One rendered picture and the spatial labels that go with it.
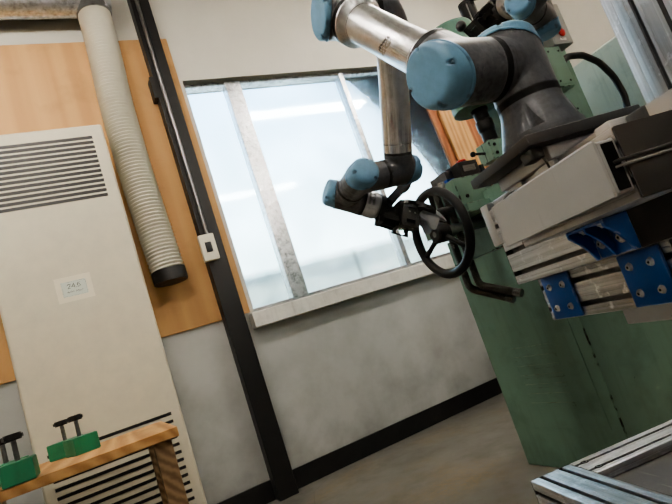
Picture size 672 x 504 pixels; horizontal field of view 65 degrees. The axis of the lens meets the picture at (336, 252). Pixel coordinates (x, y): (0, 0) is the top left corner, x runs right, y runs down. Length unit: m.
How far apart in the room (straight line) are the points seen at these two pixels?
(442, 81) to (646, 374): 1.14
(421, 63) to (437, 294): 2.30
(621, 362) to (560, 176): 1.05
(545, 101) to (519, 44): 0.11
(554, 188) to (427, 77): 0.34
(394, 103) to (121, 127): 1.62
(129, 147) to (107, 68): 0.42
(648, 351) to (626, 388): 0.15
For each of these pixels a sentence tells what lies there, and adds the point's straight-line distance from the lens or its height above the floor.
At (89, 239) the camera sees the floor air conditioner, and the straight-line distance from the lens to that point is 2.37.
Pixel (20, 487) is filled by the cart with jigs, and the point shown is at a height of 0.52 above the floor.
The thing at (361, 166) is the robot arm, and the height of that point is 0.98.
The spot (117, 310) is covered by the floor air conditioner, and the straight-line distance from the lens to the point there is 2.30.
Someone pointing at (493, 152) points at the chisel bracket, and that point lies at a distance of 1.88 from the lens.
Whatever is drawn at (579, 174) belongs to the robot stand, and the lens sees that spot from 0.71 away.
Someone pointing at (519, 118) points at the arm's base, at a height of 0.87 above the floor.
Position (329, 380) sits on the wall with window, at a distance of 2.78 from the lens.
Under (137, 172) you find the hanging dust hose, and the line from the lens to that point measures 2.60.
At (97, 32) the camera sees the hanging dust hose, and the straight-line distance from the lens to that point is 2.97.
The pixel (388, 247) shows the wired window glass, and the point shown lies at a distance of 3.16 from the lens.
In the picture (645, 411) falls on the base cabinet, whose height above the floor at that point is 0.15.
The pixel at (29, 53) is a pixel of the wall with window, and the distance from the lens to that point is 3.09.
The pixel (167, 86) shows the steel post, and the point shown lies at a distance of 2.96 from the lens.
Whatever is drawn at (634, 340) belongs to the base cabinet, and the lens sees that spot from 1.77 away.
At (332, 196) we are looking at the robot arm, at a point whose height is 0.96.
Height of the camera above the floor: 0.61
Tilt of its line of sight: 9 degrees up
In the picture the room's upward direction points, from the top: 19 degrees counter-clockwise
